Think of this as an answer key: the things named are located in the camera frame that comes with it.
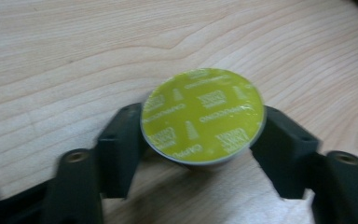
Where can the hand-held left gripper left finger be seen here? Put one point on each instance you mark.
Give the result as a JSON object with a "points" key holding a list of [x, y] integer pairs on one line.
{"points": [[74, 186]]}

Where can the yellow-lidded coffee capsule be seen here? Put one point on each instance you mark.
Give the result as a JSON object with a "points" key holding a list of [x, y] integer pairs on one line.
{"points": [[203, 115]]}

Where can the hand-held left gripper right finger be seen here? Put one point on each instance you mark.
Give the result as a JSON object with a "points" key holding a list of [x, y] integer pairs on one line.
{"points": [[341, 186]]}

